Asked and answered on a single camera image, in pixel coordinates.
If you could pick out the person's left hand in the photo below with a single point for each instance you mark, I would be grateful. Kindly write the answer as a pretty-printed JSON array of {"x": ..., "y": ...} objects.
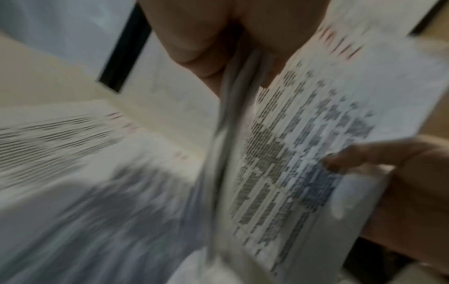
[{"x": 217, "y": 27}]

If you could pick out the person's right hand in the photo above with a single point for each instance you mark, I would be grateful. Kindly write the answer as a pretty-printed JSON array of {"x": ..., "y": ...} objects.
[{"x": 414, "y": 194}]

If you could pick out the printed paper sheet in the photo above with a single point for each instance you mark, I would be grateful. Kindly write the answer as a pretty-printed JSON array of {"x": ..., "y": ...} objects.
[{"x": 315, "y": 116}]

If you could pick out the light wooden ledge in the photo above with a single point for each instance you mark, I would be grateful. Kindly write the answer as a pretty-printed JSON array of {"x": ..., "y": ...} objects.
[{"x": 52, "y": 83}]

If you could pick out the black corner trim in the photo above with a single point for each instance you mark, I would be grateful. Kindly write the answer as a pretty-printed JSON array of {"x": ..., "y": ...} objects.
[{"x": 428, "y": 16}]

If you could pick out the black wall post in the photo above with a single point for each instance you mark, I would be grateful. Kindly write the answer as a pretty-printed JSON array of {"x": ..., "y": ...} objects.
[{"x": 124, "y": 52}]

